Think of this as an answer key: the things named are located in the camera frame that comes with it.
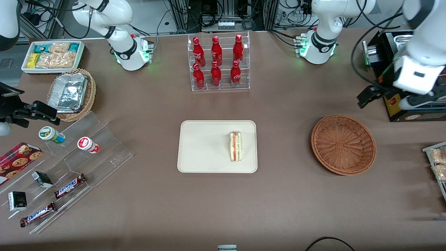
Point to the grey tray with snacks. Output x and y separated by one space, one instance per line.
439 184

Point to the teal snack packet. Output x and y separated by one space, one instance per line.
42 48
74 47

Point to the small grey white device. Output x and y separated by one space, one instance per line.
227 248

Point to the cream plastic tray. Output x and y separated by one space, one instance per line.
205 146

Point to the red cola bottle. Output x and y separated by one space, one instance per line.
238 50
216 76
198 78
216 52
235 74
198 54

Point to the brown snickers bar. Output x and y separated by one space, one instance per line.
38 214
69 186

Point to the aluminium foil container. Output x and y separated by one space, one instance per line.
68 93

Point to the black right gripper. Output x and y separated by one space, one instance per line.
7 107

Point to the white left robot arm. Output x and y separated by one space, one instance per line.
322 42

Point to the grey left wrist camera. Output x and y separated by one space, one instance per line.
416 101

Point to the large clear cracker bag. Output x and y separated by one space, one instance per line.
57 60

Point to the small clear cracker bag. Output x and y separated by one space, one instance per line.
60 47

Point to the white power strip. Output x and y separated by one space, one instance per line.
225 25

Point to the red lid yogurt cup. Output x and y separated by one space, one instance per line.
87 144

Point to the clear acrylic bottle rack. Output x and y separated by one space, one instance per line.
224 89

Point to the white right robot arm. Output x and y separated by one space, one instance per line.
125 48

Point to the yellow snack packet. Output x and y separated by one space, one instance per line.
33 60

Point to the large brown wicker basket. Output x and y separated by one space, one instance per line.
343 144

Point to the white snack bin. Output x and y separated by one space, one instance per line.
52 70

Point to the triangular sandwich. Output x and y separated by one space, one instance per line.
236 146

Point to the black machine with red buttons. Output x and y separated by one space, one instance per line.
386 45

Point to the small black box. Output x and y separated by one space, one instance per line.
42 179
17 201

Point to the red plaid cookie box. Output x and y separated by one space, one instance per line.
17 162

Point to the green lid yogurt cup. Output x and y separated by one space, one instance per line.
50 134

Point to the small brown wicker basket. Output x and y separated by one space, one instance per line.
91 94

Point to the clear acrylic stepped stand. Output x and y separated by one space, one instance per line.
101 167

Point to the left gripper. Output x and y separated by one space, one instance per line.
384 91

